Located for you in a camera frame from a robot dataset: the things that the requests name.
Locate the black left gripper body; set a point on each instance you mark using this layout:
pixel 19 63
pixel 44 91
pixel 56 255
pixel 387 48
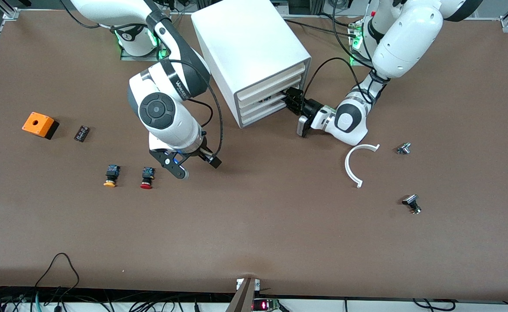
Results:
pixel 309 106

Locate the white plastic bin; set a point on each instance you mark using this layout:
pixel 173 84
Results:
pixel 262 106

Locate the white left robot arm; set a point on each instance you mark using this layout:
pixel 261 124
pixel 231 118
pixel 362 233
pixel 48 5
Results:
pixel 405 39

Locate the red push button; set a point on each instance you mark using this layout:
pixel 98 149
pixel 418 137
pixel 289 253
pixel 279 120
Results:
pixel 148 175

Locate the yellow push button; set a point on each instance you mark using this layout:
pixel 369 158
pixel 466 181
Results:
pixel 112 173

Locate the small silver metal part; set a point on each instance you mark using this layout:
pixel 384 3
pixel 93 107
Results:
pixel 403 148

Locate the small black contact block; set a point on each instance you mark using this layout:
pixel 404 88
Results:
pixel 82 133

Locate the small device with red display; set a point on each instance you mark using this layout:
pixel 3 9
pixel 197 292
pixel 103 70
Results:
pixel 264 305

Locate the aluminium right arm base plate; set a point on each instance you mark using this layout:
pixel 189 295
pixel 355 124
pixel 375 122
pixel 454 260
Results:
pixel 132 57

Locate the black and silver switch part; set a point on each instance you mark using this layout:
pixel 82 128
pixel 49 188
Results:
pixel 411 201

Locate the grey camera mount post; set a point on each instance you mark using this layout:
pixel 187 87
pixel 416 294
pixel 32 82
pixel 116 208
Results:
pixel 243 299

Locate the orange button enclosure box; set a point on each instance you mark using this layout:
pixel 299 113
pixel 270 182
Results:
pixel 43 123

